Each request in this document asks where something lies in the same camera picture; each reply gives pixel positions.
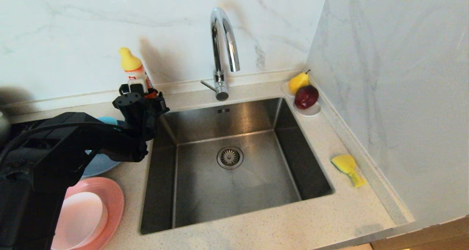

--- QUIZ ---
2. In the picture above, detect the small white dish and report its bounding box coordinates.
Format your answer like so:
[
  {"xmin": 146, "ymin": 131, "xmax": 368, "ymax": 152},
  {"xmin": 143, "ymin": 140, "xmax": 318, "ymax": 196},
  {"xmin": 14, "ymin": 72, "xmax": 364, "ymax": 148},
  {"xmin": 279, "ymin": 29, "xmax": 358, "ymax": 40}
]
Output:
[{"xmin": 281, "ymin": 81, "xmax": 321, "ymax": 117}]

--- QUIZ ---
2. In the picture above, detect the chrome gooseneck faucet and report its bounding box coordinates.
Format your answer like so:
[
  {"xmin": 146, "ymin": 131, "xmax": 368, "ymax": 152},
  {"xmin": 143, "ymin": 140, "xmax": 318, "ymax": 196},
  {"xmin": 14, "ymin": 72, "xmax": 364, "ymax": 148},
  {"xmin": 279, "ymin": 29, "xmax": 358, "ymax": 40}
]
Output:
[{"xmin": 200, "ymin": 7, "xmax": 241, "ymax": 102}]

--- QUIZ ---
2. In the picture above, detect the blue plate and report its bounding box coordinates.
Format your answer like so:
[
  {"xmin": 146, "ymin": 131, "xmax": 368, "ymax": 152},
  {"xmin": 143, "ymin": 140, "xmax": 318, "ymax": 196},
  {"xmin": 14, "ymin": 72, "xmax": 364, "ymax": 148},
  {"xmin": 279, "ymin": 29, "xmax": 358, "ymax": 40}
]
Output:
[{"xmin": 81, "ymin": 120, "xmax": 127, "ymax": 178}]

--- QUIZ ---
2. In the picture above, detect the dark red apple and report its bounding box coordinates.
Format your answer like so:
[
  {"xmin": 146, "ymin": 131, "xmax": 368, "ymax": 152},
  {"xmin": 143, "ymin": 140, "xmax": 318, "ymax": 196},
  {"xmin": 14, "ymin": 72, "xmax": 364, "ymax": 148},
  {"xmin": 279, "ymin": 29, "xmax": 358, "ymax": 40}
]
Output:
[{"xmin": 294, "ymin": 85, "xmax": 319, "ymax": 109}]

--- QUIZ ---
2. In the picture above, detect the pale pink bowl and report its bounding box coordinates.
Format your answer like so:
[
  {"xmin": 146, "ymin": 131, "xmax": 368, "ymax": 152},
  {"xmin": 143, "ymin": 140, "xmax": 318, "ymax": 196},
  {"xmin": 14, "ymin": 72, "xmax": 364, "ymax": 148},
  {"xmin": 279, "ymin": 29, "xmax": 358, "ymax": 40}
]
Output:
[{"xmin": 51, "ymin": 191, "xmax": 109, "ymax": 250}]

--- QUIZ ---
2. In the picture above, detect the yellow pear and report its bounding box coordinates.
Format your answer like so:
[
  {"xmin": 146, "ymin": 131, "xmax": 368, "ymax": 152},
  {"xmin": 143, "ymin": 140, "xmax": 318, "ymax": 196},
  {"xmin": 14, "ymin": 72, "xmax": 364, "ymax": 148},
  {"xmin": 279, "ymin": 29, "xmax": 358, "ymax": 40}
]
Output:
[{"xmin": 288, "ymin": 70, "xmax": 311, "ymax": 95}]

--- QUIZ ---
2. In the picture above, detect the orange dish soap bottle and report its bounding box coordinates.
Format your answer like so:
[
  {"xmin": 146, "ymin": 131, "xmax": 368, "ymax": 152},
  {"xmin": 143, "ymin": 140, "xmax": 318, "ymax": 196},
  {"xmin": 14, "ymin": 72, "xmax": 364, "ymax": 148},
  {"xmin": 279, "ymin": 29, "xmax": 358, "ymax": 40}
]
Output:
[{"xmin": 118, "ymin": 47, "xmax": 159, "ymax": 98}]

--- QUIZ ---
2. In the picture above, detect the stainless steel sink basin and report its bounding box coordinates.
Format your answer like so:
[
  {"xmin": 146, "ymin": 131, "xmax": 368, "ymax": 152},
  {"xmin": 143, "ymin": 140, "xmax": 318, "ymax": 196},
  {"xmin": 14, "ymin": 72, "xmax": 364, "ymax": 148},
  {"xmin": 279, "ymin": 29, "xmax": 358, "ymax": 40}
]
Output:
[{"xmin": 139, "ymin": 97, "xmax": 335, "ymax": 235}]

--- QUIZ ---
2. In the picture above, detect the pink plate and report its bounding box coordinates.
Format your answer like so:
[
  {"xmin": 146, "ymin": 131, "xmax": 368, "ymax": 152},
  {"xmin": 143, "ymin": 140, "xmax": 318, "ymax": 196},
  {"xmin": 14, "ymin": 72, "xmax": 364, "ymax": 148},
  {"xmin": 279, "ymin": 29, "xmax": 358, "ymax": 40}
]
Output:
[{"xmin": 51, "ymin": 177, "xmax": 125, "ymax": 250}]

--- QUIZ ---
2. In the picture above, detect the yellow green sponge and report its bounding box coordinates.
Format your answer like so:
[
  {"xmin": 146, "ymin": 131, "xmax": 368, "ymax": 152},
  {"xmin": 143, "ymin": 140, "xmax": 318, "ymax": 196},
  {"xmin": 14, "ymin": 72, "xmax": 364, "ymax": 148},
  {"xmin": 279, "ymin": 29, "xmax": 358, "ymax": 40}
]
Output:
[{"xmin": 331, "ymin": 154, "xmax": 367, "ymax": 188}]

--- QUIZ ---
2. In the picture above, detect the round metal drain strainer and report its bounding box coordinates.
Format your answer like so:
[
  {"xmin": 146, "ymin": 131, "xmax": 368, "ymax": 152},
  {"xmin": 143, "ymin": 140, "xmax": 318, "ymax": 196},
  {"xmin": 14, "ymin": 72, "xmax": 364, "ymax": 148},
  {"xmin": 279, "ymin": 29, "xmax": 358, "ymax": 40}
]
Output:
[{"xmin": 217, "ymin": 146, "xmax": 244, "ymax": 169}]

